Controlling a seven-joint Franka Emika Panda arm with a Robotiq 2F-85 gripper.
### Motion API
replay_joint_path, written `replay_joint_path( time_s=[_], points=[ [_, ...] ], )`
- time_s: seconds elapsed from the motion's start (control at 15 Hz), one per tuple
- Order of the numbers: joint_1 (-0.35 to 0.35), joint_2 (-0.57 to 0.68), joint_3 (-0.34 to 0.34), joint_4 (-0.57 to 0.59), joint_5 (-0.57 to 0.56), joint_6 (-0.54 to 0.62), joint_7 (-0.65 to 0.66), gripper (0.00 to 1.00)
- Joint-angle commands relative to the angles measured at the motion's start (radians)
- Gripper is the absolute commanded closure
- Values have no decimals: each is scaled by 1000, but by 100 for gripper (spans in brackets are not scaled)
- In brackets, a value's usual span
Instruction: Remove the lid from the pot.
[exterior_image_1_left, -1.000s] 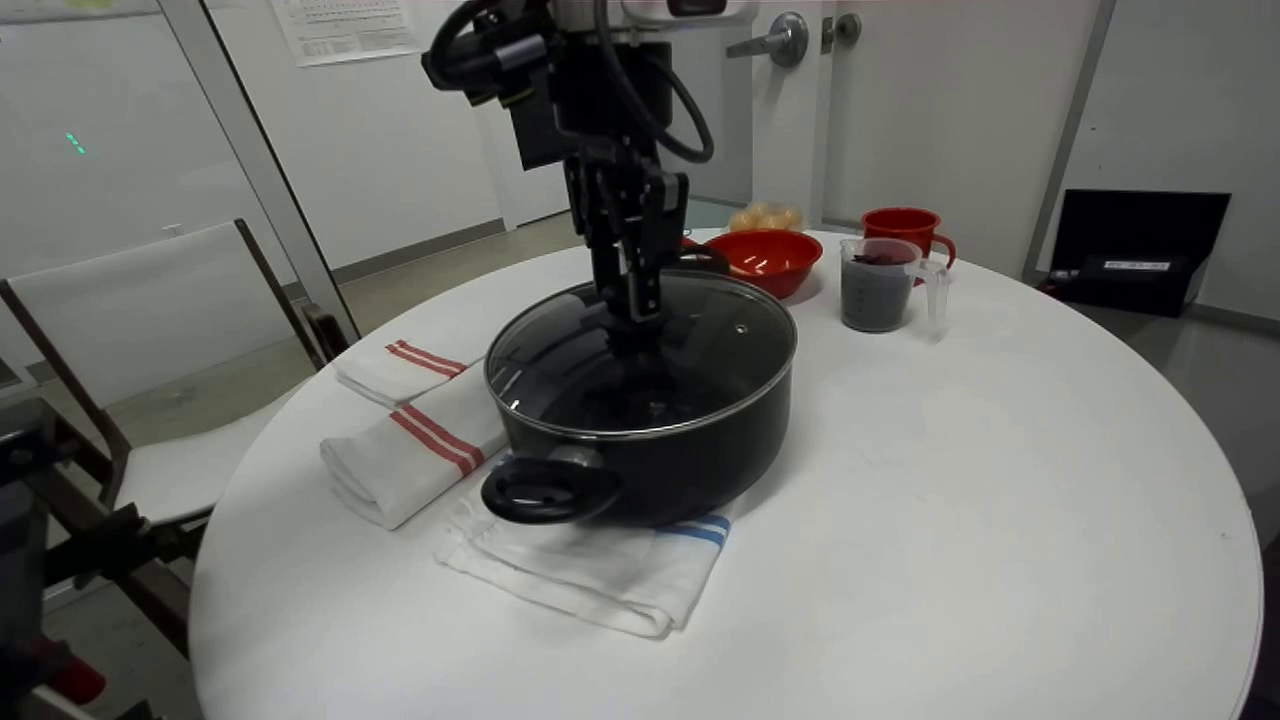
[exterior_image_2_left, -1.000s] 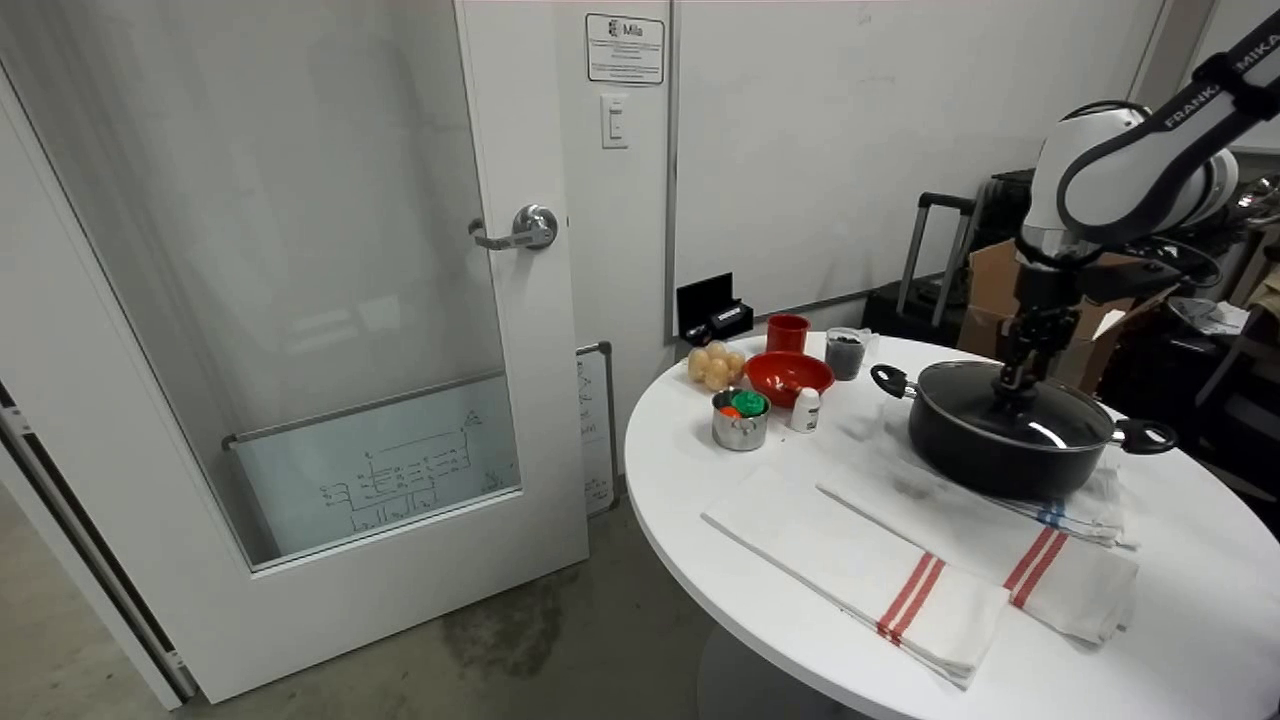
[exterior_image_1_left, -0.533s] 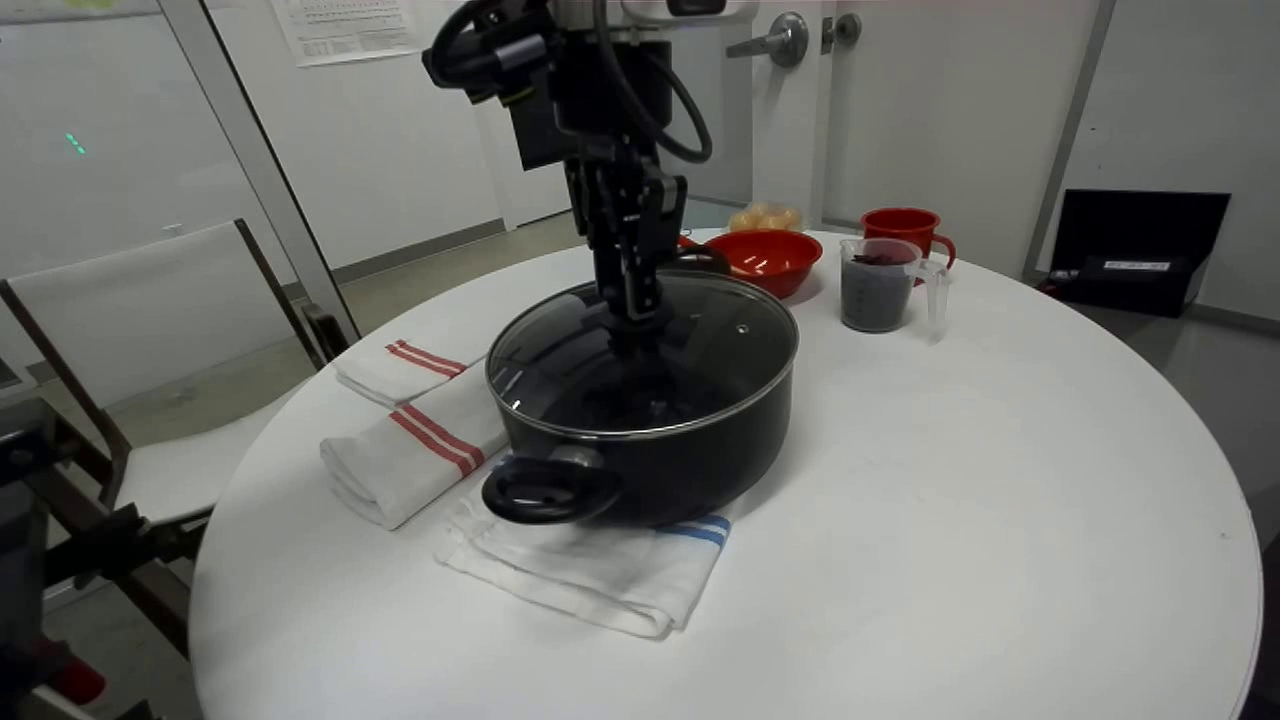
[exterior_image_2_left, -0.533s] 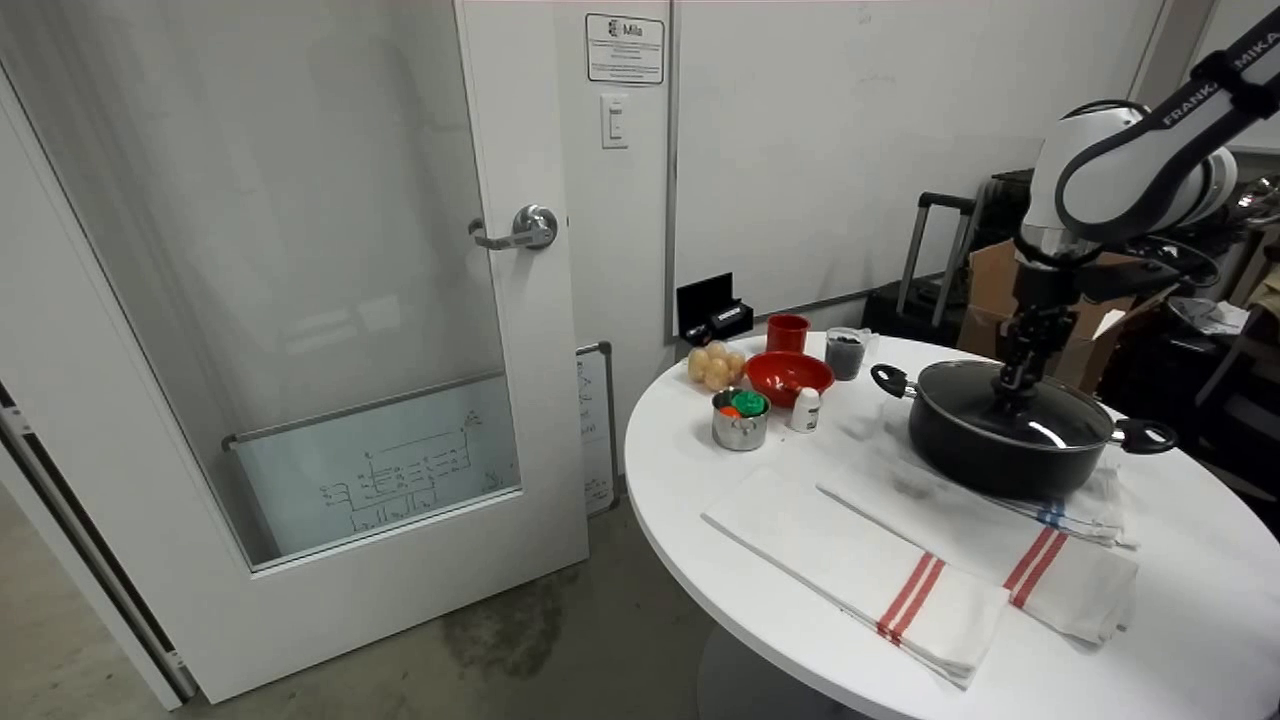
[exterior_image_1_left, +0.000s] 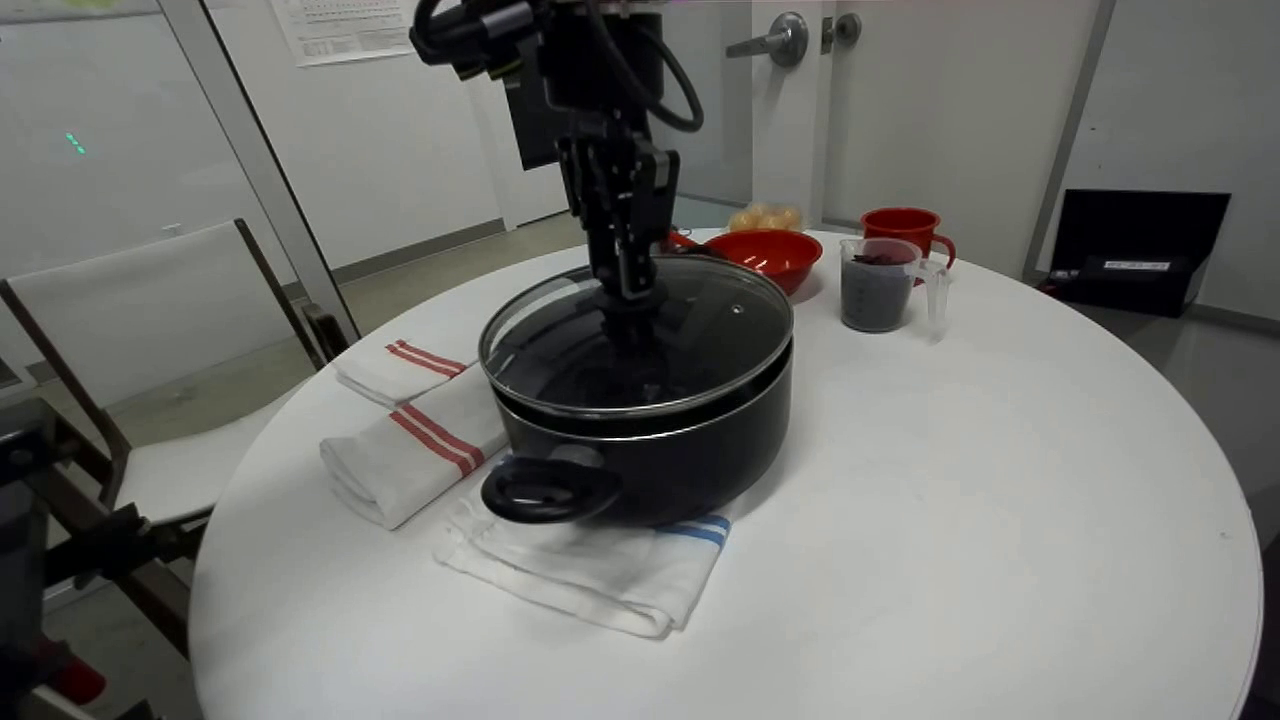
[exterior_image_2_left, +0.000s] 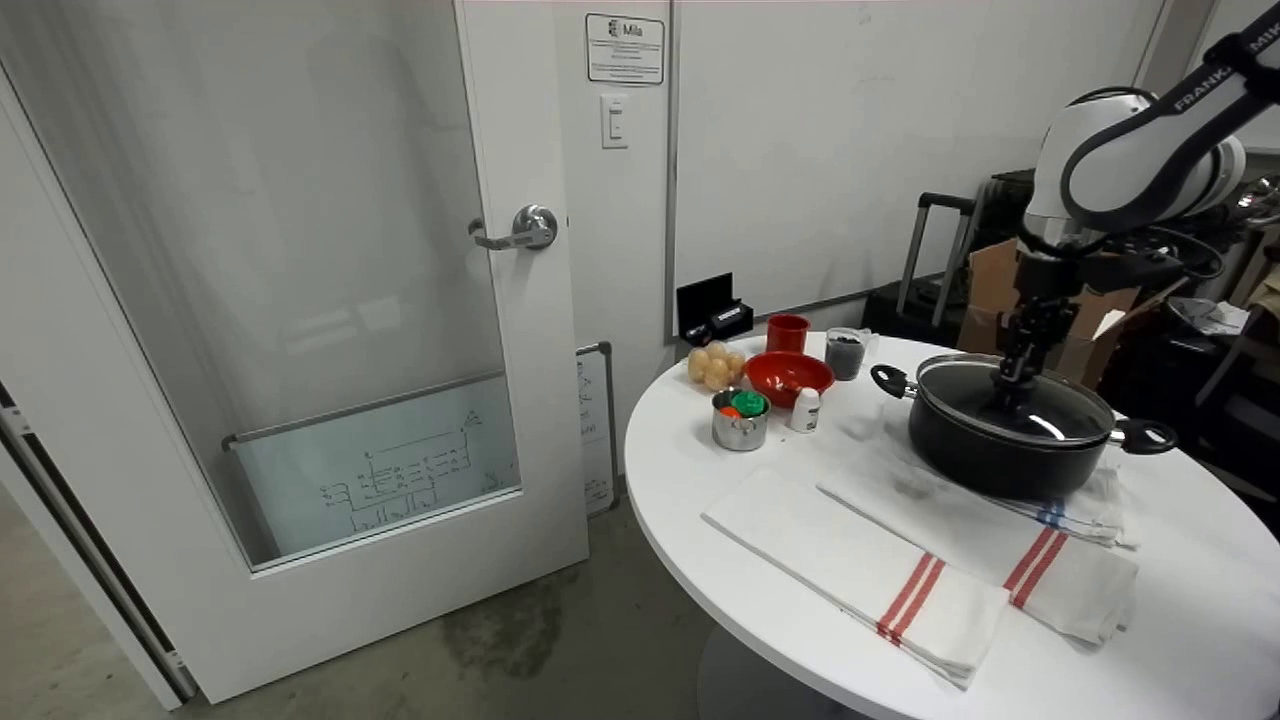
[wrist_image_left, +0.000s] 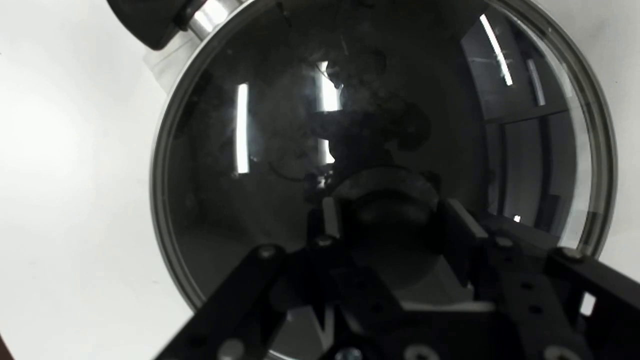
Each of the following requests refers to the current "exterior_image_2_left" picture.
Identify white light switch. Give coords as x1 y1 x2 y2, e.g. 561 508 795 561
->
595 87 634 153

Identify metal can with colourful items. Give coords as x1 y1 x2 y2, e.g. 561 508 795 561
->
710 387 775 456

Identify red plastic bowl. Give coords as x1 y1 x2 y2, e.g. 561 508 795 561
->
739 347 840 412

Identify silver door lever handle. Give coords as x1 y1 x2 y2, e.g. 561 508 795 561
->
464 198 563 254

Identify brown cardboard box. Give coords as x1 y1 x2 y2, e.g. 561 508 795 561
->
958 236 1192 390

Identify white towel with red stripes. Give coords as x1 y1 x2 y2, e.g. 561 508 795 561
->
701 472 1013 692
818 475 1143 652

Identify black cooking pot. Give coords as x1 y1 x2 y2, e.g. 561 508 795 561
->
869 353 1185 503

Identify black equipment case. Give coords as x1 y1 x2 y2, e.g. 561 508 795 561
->
980 163 1057 253

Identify yellowish bread-like object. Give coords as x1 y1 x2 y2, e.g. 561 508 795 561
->
685 341 752 395

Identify white door with frosted glass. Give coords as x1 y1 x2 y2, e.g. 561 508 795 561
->
0 0 594 709

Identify red mug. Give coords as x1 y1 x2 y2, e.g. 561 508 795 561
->
763 312 811 358

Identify white wall sign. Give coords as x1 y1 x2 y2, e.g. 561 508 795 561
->
579 9 668 92

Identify black suitcase with handle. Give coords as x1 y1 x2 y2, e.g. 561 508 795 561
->
862 188 984 353

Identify clear measuring cup dark contents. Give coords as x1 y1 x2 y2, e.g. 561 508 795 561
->
820 332 873 385

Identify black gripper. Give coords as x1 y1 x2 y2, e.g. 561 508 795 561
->
997 254 1081 398

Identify small white shaker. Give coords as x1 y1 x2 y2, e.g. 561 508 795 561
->
790 385 830 437

